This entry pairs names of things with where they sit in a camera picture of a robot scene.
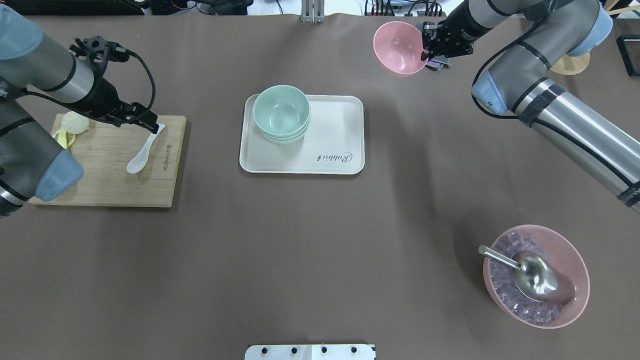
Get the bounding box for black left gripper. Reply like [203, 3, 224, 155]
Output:
[70, 36, 160, 134]

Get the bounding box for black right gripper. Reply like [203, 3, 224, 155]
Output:
[421, 13, 474, 62]

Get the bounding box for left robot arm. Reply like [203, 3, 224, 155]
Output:
[0, 4, 160, 218]

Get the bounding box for lemon slice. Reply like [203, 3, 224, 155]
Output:
[52, 128, 78, 150]

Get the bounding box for small pink bowl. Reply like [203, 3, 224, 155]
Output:
[372, 21, 427, 78]

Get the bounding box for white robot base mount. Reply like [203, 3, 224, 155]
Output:
[244, 343, 377, 360]

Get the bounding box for metal scoop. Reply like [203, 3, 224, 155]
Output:
[478, 244, 576, 305]

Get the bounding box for green stacked bowls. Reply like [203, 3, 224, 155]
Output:
[253, 84, 311, 144]

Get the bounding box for large pink bowl with ice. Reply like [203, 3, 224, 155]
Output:
[480, 224, 591, 330]

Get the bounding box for white steamed bun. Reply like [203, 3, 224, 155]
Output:
[61, 111, 90, 135]

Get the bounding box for wooden cutting board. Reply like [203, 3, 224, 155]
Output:
[49, 115, 187, 208]

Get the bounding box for cream serving tray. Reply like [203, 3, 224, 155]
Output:
[238, 94, 365, 175]

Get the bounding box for wooden mug tree stand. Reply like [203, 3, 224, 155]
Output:
[550, 0, 640, 76]

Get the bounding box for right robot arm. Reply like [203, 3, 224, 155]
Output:
[422, 0, 640, 211]

